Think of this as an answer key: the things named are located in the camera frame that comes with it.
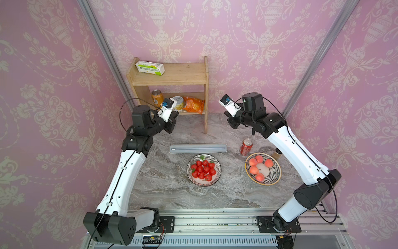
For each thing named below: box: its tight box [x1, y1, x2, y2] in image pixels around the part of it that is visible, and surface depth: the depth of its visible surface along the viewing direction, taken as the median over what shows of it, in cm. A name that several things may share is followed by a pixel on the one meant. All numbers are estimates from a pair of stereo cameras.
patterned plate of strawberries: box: [186, 153, 222, 188], surface depth 91 cm
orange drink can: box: [151, 89, 165, 108], surface depth 89 cm
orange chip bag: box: [182, 96, 205, 115], surface depth 93 cm
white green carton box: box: [135, 60, 166, 76], surface depth 81 cm
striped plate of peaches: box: [244, 152, 282, 186], surface depth 91 cm
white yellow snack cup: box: [172, 95, 184, 112], surface depth 94 cm
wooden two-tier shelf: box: [125, 56, 209, 134], surface depth 82 cm
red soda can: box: [239, 138, 253, 157], surface depth 94 cm
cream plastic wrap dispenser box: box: [168, 143, 229, 155], surface depth 99 cm
